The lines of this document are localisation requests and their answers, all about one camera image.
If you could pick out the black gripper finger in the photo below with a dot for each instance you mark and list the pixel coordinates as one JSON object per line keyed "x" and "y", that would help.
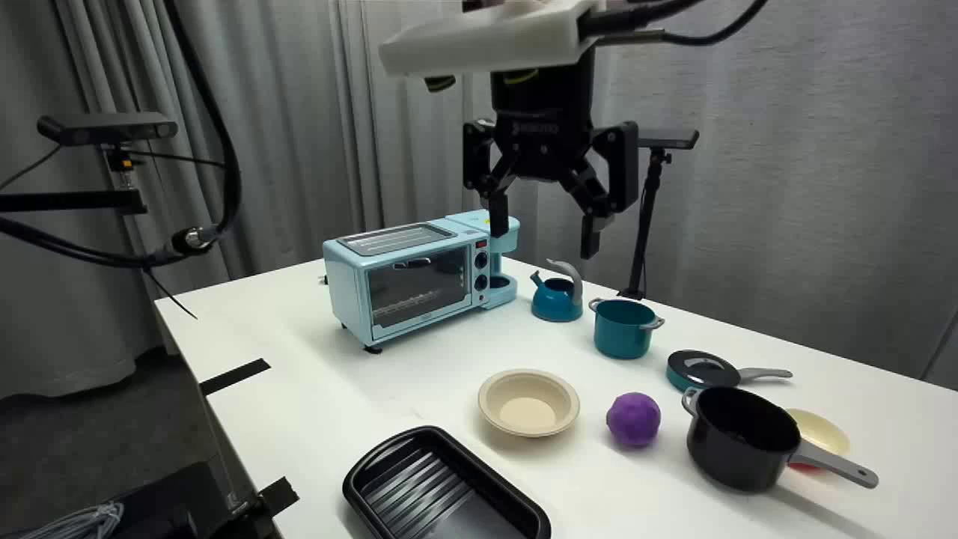
{"x": 499, "y": 214}
{"x": 592, "y": 234}

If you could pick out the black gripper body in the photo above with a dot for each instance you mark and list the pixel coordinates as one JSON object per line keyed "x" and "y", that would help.
{"x": 542, "y": 122}

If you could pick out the purple plushie ball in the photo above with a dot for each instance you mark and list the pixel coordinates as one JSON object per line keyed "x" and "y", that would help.
{"x": 634, "y": 421}

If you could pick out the white bowl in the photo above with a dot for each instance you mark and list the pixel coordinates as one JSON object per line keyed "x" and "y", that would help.
{"x": 527, "y": 406}

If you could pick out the teal toy kettle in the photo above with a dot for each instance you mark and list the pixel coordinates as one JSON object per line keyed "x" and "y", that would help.
{"x": 554, "y": 298}

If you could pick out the teal toy pot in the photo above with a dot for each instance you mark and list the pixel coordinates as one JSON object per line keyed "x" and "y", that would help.
{"x": 623, "y": 331}

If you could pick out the light blue toaster oven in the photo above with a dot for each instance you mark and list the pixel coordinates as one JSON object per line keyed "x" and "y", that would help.
{"x": 409, "y": 285}

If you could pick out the black baking tray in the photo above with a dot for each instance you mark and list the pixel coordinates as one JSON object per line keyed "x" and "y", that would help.
{"x": 439, "y": 490}

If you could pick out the small cream plate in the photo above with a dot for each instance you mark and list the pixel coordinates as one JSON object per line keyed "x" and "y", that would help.
{"x": 824, "y": 433}

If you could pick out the black tape strip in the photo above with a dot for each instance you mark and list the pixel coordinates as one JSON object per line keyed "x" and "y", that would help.
{"x": 277, "y": 496}
{"x": 234, "y": 376}

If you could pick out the clear plastic bag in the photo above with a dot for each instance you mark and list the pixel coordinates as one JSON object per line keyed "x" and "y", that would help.
{"x": 86, "y": 523}

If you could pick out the white wrist mount plate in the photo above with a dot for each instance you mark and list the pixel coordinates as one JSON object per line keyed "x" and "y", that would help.
{"x": 481, "y": 44}

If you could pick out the black camera on mount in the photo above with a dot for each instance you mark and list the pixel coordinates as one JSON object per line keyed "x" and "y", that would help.
{"x": 107, "y": 128}

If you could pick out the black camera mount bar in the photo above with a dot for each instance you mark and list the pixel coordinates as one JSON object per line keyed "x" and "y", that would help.
{"x": 69, "y": 202}

